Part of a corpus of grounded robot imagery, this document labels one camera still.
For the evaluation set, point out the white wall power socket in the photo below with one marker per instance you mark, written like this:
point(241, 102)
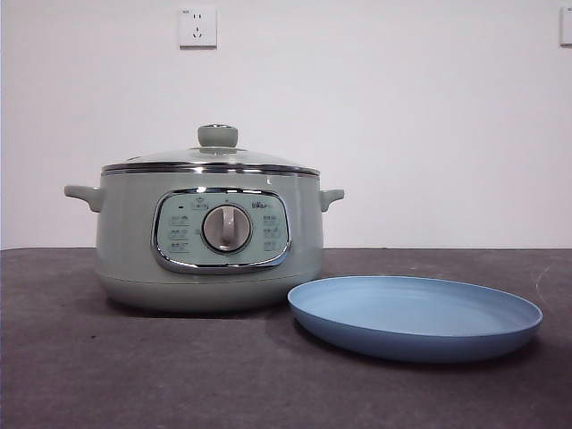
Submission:
point(198, 27)

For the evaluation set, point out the blue round plate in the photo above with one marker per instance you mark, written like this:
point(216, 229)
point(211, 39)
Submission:
point(402, 313)

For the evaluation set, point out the glass lid with green knob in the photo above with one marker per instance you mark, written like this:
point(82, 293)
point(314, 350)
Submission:
point(217, 135)

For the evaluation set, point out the white wall switch plate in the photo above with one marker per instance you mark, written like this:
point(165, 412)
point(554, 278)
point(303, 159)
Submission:
point(566, 27)

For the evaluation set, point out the pale green electric steamer pot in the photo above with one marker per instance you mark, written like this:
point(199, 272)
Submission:
point(129, 232)

